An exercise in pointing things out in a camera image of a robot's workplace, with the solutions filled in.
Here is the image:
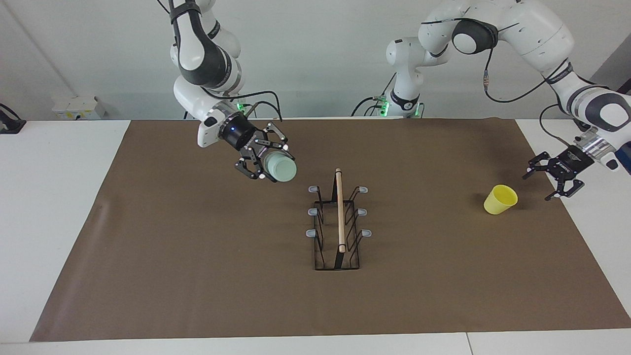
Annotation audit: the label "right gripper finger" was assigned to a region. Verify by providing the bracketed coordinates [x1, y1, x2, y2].
[235, 153, 274, 180]
[254, 123, 295, 159]

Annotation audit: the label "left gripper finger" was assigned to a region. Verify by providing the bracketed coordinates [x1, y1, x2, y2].
[545, 173, 585, 201]
[523, 152, 555, 179]

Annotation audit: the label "green plastic cup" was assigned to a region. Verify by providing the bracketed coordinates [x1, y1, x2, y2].
[261, 150, 298, 183]

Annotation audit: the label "yellow plastic cup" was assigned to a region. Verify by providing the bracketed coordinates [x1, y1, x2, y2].
[484, 185, 519, 215]

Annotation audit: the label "brown table mat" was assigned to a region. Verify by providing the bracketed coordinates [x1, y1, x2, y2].
[30, 117, 631, 342]

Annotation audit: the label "white power box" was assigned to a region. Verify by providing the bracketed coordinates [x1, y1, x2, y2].
[52, 95, 106, 120]

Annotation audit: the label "black table clamp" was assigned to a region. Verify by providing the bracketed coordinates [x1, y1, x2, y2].
[0, 103, 27, 135]

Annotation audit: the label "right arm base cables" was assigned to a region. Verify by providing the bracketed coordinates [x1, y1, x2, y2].
[184, 99, 258, 120]

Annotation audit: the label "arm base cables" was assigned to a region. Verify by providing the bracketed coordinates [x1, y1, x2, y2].
[184, 99, 258, 120]
[351, 74, 395, 117]

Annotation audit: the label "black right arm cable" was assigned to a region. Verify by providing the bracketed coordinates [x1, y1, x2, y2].
[202, 89, 283, 122]

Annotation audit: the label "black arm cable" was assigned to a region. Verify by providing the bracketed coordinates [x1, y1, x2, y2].
[482, 47, 575, 148]
[202, 89, 283, 122]

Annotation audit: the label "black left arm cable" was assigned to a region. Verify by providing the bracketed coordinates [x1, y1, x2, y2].
[482, 47, 575, 148]

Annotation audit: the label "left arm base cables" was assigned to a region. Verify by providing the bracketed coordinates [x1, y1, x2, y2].
[351, 74, 395, 117]

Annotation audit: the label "black wire cup rack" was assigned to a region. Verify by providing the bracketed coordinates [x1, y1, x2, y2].
[306, 168, 373, 271]

